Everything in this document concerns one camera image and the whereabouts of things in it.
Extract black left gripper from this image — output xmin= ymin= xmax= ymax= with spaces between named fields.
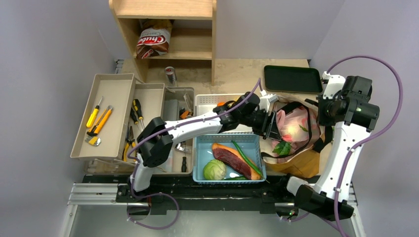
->
xmin=239 ymin=109 xmax=282 ymax=142

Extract pink plastic grocery bag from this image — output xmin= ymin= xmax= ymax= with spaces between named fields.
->
xmin=272 ymin=104 xmax=322 ymax=156

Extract brown Trader Joe's bag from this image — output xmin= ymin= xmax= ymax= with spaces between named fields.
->
xmin=260 ymin=94 xmax=334 ymax=178

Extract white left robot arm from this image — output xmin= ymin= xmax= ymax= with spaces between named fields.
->
xmin=127 ymin=91 xmax=278 ymax=202

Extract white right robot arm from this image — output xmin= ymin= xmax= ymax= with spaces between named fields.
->
xmin=277 ymin=75 xmax=379 ymax=221

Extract green leafy vegetable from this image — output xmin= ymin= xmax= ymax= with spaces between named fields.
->
xmin=273 ymin=141 xmax=292 ymax=156

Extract long green bean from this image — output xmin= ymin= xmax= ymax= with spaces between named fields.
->
xmin=231 ymin=140 xmax=265 ymax=178

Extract black tray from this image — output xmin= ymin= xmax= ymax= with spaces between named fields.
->
xmin=264 ymin=65 xmax=323 ymax=94

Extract blue perforated basket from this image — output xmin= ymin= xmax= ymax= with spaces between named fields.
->
xmin=193 ymin=133 xmax=266 ymax=185

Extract white perforated basket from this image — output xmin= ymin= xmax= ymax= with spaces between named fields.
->
xmin=194 ymin=94 xmax=252 ymax=134

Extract green cabbage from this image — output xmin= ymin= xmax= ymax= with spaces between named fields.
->
xmin=203 ymin=159 xmax=227 ymax=180

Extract orange hex key set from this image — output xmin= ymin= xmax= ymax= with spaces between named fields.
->
xmin=179 ymin=110 xmax=193 ymax=120

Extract small black screwdriver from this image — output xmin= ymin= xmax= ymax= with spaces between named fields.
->
xmin=181 ymin=156 xmax=187 ymax=172

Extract grey plastic case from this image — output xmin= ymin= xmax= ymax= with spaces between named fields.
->
xmin=162 ymin=99 xmax=179 ymax=121

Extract wooden shelf unit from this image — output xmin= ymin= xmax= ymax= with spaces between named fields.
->
xmin=109 ymin=0 xmax=217 ymax=82

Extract silver drink can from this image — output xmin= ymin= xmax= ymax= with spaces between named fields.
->
xmin=165 ymin=66 xmax=177 ymax=86

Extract beige toolbox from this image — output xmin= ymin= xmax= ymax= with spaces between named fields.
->
xmin=134 ymin=84 xmax=194 ymax=176

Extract black yellow screwdriver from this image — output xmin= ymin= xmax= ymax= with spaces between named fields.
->
xmin=130 ymin=108 xmax=139 ymax=126
xmin=132 ymin=99 xmax=145 ymax=130

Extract Chubs snack bag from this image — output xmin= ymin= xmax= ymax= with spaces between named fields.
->
xmin=136 ymin=19 xmax=173 ymax=59

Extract beige toolbox tray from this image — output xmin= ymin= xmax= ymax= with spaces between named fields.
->
xmin=70 ymin=73 xmax=166 ymax=161

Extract orange utility knife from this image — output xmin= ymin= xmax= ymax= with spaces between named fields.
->
xmin=86 ymin=105 xmax=113 ymax=136

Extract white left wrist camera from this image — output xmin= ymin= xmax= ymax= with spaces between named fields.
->
xmin=259 ymin=90 xmax=278 ymax=105

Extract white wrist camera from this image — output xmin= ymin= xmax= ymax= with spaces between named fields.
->
xmin=259 ymin=90 xmax=278 ymax=105
xmin=321 ymin=71 xmax=346 ymax=99

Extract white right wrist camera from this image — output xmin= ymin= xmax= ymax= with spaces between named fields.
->
xmin=321 ymin=71 xmax=346 ymax=99

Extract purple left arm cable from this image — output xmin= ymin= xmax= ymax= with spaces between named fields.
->
xmin=126 ymin=78 xmax=262 ymax=230

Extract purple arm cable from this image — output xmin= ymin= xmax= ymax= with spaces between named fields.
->
xmin=126 ymin=78 xmax=262 ymax=230
xmin=322 ymin=55 xmax=404 ymax=237

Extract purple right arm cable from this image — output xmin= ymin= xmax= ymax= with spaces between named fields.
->
xmin=322 ymin=55 xmax=404 ymax=237

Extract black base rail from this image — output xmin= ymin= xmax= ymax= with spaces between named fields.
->
xmin=69 ymin=175 xmax=357 ymax=217

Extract yellow handled pliers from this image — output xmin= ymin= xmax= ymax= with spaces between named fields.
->
xmin=122 ymin=125 xmax=135 ymax=162

